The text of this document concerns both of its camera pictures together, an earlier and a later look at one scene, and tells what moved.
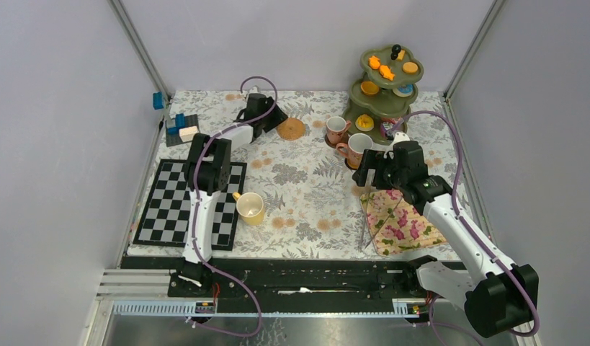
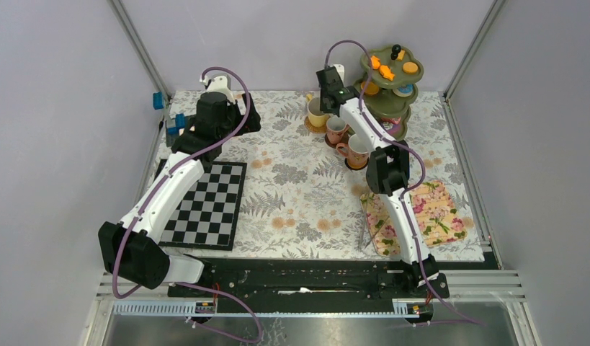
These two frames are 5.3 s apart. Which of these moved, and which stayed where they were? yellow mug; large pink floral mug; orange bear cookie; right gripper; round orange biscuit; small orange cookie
Moved: yellow mug; right gripper
Stayed: round orange biscuit; small orange cookie; large pink floral mug; orange bear cookie
